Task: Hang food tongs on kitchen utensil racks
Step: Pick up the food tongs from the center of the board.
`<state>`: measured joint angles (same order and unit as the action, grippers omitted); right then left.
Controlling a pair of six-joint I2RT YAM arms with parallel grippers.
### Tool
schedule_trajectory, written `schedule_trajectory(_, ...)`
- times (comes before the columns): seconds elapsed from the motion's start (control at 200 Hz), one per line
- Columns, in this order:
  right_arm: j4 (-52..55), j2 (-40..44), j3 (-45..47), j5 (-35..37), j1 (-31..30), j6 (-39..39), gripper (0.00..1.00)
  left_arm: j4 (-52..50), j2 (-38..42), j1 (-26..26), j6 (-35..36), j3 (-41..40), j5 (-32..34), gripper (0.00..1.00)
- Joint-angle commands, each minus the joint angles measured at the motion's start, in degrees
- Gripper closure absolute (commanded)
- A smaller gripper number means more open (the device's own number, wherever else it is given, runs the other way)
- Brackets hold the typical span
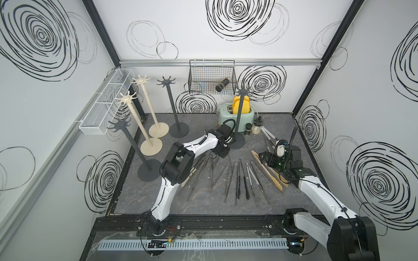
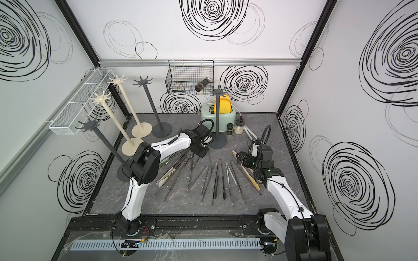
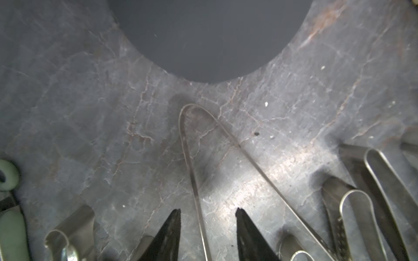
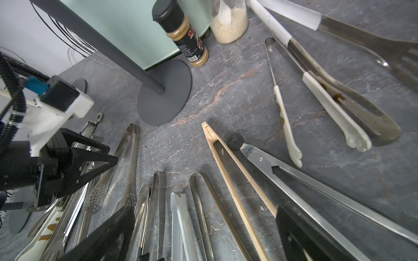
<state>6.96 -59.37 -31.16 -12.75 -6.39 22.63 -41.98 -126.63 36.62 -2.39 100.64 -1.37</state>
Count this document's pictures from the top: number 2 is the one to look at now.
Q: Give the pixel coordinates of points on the grey slotted cable duct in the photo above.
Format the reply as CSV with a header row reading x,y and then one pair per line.
x,y
166,244

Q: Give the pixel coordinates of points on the small brown spice jar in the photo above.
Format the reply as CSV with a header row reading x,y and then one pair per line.
x,y
230,129

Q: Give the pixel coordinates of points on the steel v-shaped tongs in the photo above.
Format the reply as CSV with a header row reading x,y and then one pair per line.
x,y
198,168

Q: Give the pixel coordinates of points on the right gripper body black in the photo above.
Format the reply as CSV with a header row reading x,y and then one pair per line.
x,y
250,161

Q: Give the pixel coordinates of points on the dark bottle in basket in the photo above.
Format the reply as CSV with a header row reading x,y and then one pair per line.
x,y
202,84

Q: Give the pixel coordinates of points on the beige plastic tongs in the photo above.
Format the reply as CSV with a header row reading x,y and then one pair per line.
x,y
246,173

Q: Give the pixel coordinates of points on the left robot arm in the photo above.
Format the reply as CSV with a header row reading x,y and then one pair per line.
x,y
143,167

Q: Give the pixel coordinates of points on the grey utensil rack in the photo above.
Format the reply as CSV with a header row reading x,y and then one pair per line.
x,y
161,129
219,140
92,125

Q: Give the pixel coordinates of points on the black tweezer tongs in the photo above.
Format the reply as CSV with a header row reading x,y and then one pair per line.
x,y
218,170

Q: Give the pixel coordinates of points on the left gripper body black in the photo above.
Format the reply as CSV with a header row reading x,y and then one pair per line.
x,y
201,150

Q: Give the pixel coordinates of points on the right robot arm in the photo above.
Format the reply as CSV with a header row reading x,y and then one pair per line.
x,y
305,235

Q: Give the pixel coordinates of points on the white wire wall basket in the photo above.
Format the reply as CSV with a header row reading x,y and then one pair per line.
x,y
82,106

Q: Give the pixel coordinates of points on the large steel tongs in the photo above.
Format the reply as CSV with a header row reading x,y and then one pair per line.
x,y
176,175

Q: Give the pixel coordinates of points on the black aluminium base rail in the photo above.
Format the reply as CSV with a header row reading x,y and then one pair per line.
x,y
152,225

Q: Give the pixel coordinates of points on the back cream utensil rack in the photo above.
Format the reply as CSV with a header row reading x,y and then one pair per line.
x,y
141,129

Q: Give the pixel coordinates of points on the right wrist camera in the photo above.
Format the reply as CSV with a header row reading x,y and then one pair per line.
x,y
254,148

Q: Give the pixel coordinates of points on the black wire wall basket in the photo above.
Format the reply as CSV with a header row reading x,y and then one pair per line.
x,y
183,75

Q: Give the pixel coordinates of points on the glass sugar jar black lid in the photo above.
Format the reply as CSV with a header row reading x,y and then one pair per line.
x,y
239,125

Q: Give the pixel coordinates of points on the white handled slim tongs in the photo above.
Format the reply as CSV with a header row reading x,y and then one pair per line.
x,y
234,180

